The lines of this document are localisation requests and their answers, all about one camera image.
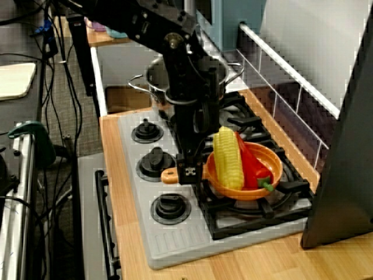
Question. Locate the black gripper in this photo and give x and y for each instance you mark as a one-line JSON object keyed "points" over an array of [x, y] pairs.
{"points": [[192, 125]]}

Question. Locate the yellow toy corn cob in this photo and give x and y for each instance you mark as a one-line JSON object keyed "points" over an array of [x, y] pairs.
{"points": [[228, 157]]}

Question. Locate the red toy bell pepper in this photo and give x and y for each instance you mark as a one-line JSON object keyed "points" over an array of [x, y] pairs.
{"points": [[253, 172]]}

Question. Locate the orange toy frying pan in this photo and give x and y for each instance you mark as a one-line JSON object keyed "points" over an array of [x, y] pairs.
{"points": [[262, 163]]}

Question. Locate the stainless steel pot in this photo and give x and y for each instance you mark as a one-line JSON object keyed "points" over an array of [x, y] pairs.
{"points": [[158, 94]]}

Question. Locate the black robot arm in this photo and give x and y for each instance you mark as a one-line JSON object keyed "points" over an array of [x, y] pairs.
{"points": [[145, 23]]}

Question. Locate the black stove knob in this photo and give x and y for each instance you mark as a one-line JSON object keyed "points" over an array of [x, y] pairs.
{"points": [[154, 163], [147, 132], [170, 208]]}

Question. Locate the grey toy stove panel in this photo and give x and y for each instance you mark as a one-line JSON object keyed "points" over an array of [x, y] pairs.
{"points": [[175, 242]]}

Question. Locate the black burner grate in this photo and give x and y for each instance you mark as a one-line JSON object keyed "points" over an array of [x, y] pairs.
{"points": [[262, 224]]}

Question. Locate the white toy kitchen cabinet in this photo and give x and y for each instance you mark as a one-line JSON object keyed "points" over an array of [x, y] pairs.
{"points": [[87, 204]]}

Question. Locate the dark tile backsplash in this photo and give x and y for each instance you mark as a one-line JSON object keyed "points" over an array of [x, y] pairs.
{"points": [[306, 122]]}

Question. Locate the green clamp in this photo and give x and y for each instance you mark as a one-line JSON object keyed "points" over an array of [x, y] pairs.
{"points": [[43, 140]]}

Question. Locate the dark side panel board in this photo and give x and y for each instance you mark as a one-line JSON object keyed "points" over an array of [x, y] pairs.
{"points": [[344, 175]]}

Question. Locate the light blue plastic bowl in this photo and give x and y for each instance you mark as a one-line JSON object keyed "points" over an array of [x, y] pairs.
{"points": [[116, 33]]}

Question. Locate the purple plastic cup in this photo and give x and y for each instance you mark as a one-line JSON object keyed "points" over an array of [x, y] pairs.
{"points": [[99, 27]]}

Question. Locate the cream flat board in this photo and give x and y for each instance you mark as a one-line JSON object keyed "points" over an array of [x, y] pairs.
{"points": [[14, 80]]}

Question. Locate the blue plastic clip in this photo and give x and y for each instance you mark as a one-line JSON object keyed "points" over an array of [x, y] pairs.
{"points": [[43, 27]]}

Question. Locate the black metal post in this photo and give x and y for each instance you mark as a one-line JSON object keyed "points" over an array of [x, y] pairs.
{"points": [[81, 58]]}

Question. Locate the silver aluminium frame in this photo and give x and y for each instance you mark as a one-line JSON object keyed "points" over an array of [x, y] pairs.
{"points": [[20, 204]]}

